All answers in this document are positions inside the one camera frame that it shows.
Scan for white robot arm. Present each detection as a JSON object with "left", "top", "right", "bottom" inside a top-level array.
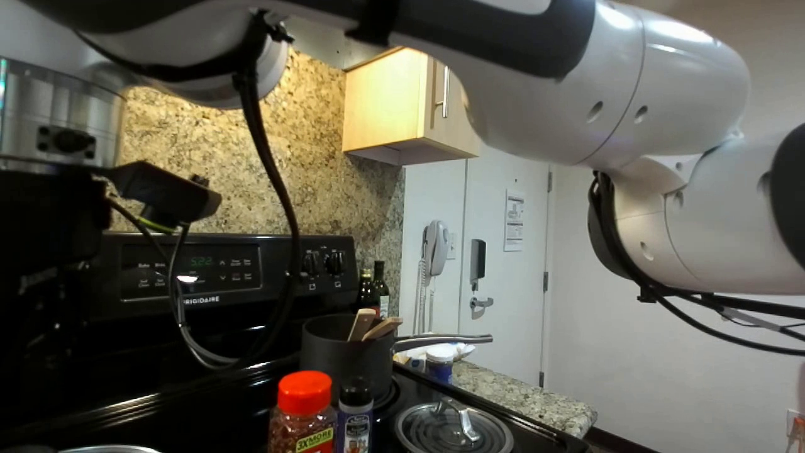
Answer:
[{"left": 26, "top": 0, "right": 805, "bottom": 294}]

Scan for wooden utensils in pot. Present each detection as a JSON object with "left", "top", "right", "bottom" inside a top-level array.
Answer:
[{"left": 347, "top": 307, "right": 403, "bottom": 341}]

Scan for stove control panel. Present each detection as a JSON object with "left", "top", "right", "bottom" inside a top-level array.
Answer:
[{"left": 104, "top": 233, "right": 358, "bottom": 312}]

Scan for black electric stove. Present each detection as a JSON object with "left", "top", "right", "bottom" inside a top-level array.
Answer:
[{"left": 0, "top": 236, "right": 592, "bottom": 453}]

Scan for dark glass bottle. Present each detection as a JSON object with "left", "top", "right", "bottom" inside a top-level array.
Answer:
[{"left": 360, "top": 261, "right": 389, "bottom": 318}]

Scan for white door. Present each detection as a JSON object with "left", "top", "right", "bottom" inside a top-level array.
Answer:
[{"left": 397, "top": 148, "right": 550, "bottom": 384}]

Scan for blue label spice bottle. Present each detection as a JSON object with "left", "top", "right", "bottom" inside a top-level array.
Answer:
[{"left": 336, "top": 379, "right": 374, "bottom": 453}]

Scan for orange cap spice jar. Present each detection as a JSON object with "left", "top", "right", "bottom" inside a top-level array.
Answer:
[{"left": 267, "top": 369, "right": 336, "bottom": 453}]

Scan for white wall phone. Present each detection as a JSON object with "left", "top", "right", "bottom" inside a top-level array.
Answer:
[{"left": 419, "top": 221, "right": 447, "bottom": 276}]

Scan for wooden wall cabinet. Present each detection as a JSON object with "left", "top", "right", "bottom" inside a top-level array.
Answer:
[{"left": 343, "top": 48, "right": 480, "bottom": 167}]

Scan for black pot with handle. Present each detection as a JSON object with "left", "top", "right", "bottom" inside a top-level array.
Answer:
[{"left": 300, "top": 314, "right": 490, "bottom": 399}]

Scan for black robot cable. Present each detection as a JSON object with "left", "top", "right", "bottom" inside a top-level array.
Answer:
[{"left": 165, "top": 14, "right": 305, "bottom": 373}]

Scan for gripper body with camera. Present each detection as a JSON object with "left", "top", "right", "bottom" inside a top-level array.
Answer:
[{"left": 0, "top": 58, "right": 222, "bottom": 418}]

